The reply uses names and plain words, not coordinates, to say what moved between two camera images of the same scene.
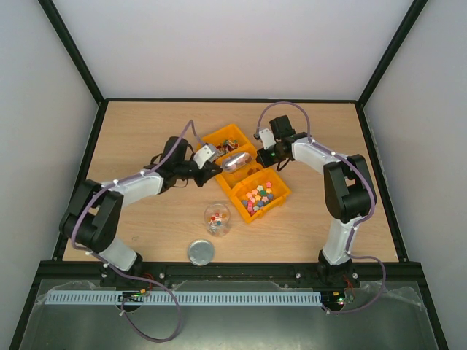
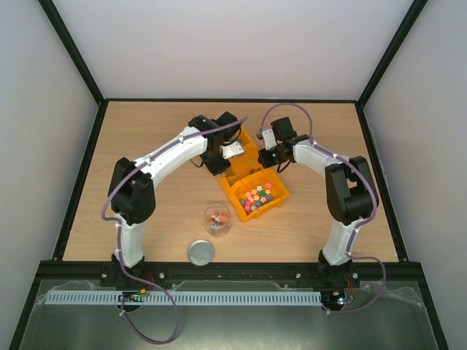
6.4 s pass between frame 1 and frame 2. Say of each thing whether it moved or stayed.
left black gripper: moved
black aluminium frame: stayed
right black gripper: stayed
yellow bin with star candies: stayed
